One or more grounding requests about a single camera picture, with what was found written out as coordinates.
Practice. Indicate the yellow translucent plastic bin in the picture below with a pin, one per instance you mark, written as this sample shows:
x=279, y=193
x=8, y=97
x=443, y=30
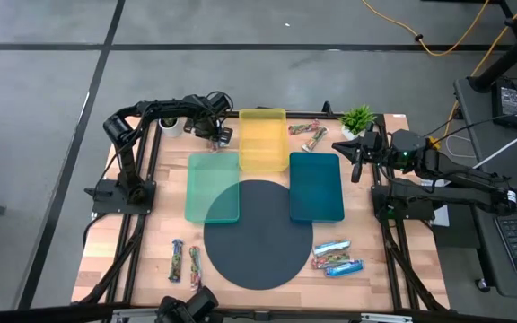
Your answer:
x=263, y=139

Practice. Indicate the whitish granola bar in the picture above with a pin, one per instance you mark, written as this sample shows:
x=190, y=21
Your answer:
x=314, y=139

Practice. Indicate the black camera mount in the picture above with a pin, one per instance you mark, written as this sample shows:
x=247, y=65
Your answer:
x=171, y=310

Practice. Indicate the round dark woven mat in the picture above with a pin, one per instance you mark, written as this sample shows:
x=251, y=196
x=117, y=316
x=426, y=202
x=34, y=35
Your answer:
x=258, y=251

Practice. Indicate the black power adapter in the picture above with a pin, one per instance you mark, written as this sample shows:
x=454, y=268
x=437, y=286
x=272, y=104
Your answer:
x=508, y=102

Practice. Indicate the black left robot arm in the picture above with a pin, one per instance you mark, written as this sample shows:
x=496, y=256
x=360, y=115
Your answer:
x=123, y=157

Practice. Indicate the blue and white granola bar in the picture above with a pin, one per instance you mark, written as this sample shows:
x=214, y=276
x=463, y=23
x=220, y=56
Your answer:
x=331, y=247

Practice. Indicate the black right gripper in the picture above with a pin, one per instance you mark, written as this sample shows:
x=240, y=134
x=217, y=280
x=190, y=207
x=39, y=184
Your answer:
x=370, y=147

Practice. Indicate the red and green granola bar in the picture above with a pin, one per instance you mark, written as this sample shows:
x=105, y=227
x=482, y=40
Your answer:
x=330, y=260

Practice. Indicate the silver aluminium bar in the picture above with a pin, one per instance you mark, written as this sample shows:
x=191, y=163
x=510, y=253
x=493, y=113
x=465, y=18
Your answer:
x=375, y=317

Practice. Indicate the green and purple granola bar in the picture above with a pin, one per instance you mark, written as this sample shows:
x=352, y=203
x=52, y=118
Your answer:
x=176, y=260

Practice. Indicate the white cup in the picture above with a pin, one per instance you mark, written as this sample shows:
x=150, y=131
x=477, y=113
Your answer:
x=172, y=125

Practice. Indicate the red and silver granola bar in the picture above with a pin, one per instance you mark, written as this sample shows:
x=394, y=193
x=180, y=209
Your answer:
x=303, y=128

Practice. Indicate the black table frame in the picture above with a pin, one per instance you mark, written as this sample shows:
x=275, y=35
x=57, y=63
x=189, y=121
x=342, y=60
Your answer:
x=303, y=115

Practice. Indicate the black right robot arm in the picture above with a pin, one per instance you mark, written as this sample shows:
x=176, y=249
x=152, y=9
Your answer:
x=465, y=179

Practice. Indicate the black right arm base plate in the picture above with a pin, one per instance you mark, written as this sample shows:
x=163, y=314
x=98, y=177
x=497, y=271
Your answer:
x=404, y=208

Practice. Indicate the green translucent plastic bin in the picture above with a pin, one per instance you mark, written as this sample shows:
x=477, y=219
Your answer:
x=209, y=179

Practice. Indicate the black stand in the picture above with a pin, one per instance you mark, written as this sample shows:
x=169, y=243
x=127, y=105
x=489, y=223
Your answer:
x=510, y=56

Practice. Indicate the grey side table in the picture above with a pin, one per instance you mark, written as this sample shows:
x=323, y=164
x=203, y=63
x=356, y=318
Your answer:
x=487, y=125

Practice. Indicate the blue oatmeal raisin granola bar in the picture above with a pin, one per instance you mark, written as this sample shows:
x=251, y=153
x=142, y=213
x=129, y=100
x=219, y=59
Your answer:
x=344, y=268

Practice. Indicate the black table-level camera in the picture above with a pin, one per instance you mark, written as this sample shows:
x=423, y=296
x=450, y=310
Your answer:
x=202, y=300

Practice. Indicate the leafy green potted plant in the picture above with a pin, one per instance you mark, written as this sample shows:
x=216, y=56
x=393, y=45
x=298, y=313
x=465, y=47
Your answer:
x=356, y=120

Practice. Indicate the white rod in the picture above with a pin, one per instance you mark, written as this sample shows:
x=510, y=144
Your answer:
x=510, y=145

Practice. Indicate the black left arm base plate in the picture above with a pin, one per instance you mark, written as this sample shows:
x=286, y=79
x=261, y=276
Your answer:
x=115, y=202

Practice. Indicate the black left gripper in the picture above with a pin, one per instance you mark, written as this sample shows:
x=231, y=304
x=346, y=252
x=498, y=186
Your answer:
x=202, y=124

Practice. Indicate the blue plastic bin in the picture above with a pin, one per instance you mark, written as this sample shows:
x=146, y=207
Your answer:
x=316, y=186

